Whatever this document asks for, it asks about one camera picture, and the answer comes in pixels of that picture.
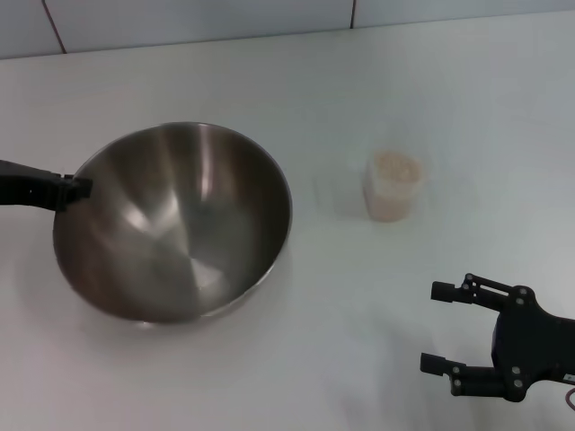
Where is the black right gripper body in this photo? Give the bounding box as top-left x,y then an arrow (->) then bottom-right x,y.
491,286 -> 575,403

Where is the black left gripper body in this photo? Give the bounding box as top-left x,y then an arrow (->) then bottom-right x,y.
0,159 -> 35,208

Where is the clear plastic measuring cup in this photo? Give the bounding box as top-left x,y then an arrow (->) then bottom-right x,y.
362,147 -> 425,222

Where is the stainless steel mixing bowl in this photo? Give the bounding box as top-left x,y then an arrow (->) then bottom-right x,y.
52,120 -> 294,325

